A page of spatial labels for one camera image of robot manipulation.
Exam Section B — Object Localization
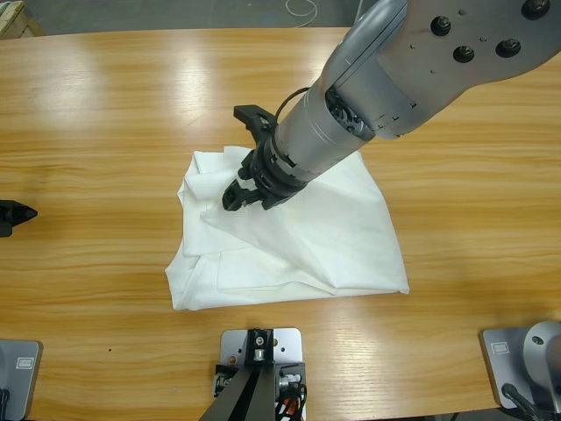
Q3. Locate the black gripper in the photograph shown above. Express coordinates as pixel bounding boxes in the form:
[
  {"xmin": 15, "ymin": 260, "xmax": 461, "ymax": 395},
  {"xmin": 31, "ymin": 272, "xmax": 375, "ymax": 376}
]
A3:
[{"xmin": 220, "ymin": 103, "xmax": 309, "ymax": 212}]

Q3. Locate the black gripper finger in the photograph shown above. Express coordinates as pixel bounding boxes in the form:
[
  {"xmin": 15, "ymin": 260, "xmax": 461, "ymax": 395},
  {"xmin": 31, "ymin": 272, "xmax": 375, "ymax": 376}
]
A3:
[{"xmin": 0, "ymin": 199, "xmax": 39, "ymax": 239}]

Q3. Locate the white t-shirt with black logo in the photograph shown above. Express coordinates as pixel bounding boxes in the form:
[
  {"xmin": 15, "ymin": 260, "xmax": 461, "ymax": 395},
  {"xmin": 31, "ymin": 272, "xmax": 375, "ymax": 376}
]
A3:
[{"xmin": 165, "ymin": 144, "xmax": 411, "ymax": 312}]

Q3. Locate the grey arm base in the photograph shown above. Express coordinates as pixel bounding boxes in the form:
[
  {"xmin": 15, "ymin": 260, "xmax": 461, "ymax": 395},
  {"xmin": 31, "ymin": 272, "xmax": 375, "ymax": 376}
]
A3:
[
  {"xmin": 479, "ymin": 321, "xmax": 561, "ymax": 413},
  {"xmin": 0, "ymin": 339, "xmax": 44, "ymax": 421}
]

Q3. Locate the wooden pallet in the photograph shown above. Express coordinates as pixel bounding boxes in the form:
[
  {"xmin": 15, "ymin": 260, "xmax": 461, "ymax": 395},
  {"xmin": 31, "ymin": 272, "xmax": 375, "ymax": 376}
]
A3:
[{"xmin": 0, "ymin": 0, "xmax": 45, "ymax": 40}]

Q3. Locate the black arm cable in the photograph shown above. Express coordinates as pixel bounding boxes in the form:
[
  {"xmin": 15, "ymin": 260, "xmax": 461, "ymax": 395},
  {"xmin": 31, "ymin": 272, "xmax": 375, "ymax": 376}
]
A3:
[{"xmin": 274, "ymin": 86, "xmax": 311, "ymax": 122}]

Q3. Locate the white floor cable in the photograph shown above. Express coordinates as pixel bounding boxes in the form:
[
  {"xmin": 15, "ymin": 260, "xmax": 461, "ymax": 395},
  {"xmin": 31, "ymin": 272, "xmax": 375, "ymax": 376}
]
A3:
[{"xmin": 284, "ymin": 0, "xmax": 319, "ymax": 27}]

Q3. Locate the black bracket with silver roller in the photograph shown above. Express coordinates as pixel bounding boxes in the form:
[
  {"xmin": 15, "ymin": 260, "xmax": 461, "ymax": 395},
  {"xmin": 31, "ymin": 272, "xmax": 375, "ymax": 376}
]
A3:
[{"xmin": 245, "ymin": 327, "xmax": 276, "ymax": 368}]

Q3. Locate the white mount block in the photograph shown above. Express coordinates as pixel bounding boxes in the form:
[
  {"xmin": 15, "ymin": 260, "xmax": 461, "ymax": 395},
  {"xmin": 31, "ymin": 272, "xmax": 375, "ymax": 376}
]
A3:
[{"xmin": 218, "ymin": 326, "xmax": 307, "ymax": 421}]

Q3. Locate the silver cable connector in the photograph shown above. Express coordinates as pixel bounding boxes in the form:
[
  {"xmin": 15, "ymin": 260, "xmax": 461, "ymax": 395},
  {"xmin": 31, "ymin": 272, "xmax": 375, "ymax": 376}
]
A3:
[
  {"xmin": 276, "ymin": 366, "xmax": 307, "ymax": 396},
  {"xmin": 212, "ymin": 363, "xmax": 238, "ymax": 398}
]

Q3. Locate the black and orange cable bundle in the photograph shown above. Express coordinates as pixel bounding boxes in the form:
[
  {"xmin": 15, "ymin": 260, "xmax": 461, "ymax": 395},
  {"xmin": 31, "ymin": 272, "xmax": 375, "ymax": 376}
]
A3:
[{"xmin": 273, "ymin": 385, "xmax": 308, "ymax": 421}]

